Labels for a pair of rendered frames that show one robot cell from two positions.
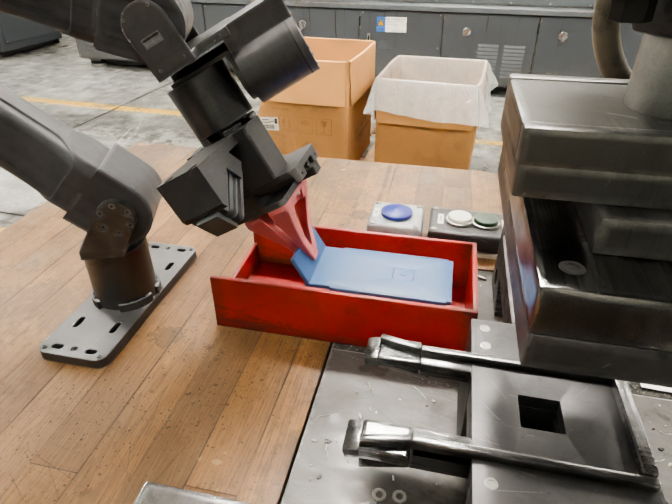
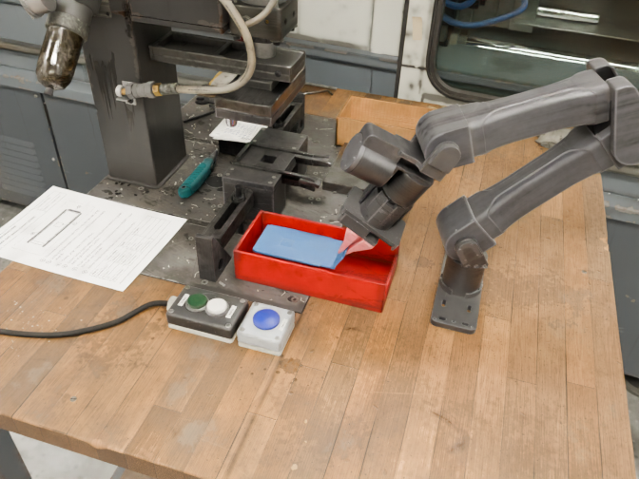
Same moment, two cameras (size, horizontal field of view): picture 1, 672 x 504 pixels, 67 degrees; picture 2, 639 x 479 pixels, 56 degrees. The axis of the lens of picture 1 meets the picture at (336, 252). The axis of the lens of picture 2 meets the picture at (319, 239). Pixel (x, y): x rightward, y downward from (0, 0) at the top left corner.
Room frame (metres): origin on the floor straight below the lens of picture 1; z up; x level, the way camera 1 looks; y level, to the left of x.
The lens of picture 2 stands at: (1.19, 0.03, 1.58)
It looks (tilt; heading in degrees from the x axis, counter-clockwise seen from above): 38 degrees down; 183
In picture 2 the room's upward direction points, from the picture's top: 2 degrees clockwise
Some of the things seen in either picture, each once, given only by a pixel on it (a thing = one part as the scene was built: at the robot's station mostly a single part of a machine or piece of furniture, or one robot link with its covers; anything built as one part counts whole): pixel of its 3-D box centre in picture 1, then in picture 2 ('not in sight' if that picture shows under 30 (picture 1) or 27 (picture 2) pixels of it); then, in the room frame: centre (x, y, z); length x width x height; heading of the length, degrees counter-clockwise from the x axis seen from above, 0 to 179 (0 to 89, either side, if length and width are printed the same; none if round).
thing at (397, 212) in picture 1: (396, 215); (266, 321); (0.58, -0.08, 0.93); 0.04 x 0.04 x 0.02
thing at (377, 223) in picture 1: (395, 233); (266, 334); (0.58, -0.08, 0.90); 0.07 x 0.07 x 0.06; 78
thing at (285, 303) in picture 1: (349, 283); (318, 258); (0.43, -0.01, 0.93); 0.25 x 0.12 x 0.06; 78
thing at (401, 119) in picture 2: not in sight; (396, 129); (-0.04, 0.13, 0.93); 0.25 x 0.13 x 0.08; 78
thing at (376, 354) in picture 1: (417, 357); (301, 180); (0.27, -0.06, 0.98); 0.07 x 0.02 x 0.01; 78
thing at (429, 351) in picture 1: (516, 374); (266, 173); (0.25, -0.13, 0.98); 0.13 x 0.01 x 0.03; 78
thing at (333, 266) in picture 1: (375, 261); (303, 240); (0.42, -0.04, 0.96); 0.15 x 0.07 x 0.03; 77
